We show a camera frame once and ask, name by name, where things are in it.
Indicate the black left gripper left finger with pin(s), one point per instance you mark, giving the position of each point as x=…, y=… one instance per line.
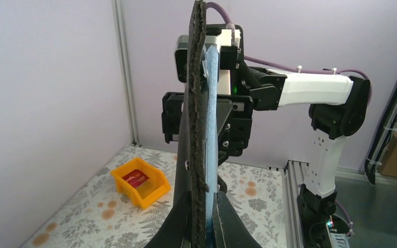
x=175, y=231

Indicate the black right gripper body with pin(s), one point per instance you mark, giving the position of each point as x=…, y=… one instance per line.
x=241, y=120

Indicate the red VIP card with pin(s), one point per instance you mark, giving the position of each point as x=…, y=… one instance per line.
x=135, y=178

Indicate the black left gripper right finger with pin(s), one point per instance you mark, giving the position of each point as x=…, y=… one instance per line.
x=228, y=229

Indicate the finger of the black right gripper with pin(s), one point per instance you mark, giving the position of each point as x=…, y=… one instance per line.
x=224, y=130

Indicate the aluminium frame corner post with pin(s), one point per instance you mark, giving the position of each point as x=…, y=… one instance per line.
x=118, y=15

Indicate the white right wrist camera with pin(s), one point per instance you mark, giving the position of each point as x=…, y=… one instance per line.
x=227, y=39

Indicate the floral table cover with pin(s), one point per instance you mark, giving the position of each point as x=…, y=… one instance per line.
x=99, y=216

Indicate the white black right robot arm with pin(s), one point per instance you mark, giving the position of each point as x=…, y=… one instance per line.
x=337, y=110

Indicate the orange plastic bin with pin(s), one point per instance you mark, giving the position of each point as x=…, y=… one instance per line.
x=144, y=196

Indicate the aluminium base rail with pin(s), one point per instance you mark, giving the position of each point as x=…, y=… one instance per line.
x=292, y=175

